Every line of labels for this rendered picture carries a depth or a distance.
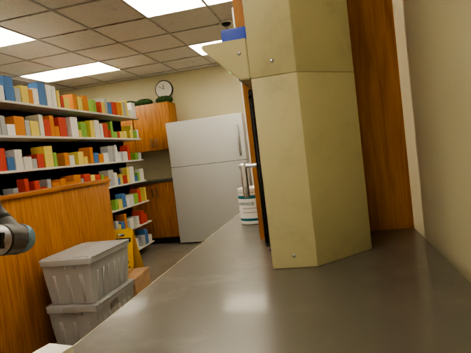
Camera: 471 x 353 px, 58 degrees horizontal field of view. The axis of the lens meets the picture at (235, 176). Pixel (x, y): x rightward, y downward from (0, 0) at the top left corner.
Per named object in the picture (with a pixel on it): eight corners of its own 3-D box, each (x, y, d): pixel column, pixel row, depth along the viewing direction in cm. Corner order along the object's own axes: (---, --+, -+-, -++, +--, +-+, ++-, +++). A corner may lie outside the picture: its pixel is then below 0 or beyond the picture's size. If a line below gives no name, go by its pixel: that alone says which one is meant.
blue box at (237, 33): (262, 61, 134) (258, 32, 133) (257, 55, 124) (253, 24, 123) (231, 66, 136) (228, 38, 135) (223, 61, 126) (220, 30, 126)
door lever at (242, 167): (262, 196, 109) (263, 195, 112) (258, 159, 109) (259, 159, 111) (242, 198, 110) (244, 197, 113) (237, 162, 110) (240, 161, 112)
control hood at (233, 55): (268, 94, 135) (265, 61, 134) (250, 78, 103) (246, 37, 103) (233, 99, 137) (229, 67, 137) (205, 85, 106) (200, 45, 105)
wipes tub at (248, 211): (273, 217, 185) (270, 183, 184) (270, 223, 172) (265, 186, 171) (244, 220, 188) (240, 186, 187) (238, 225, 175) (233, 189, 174)
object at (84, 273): (135, 277, 348) (130, 237, 346) (97, 305, 289) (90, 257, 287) (90, 280, 357) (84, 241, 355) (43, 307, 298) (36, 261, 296)
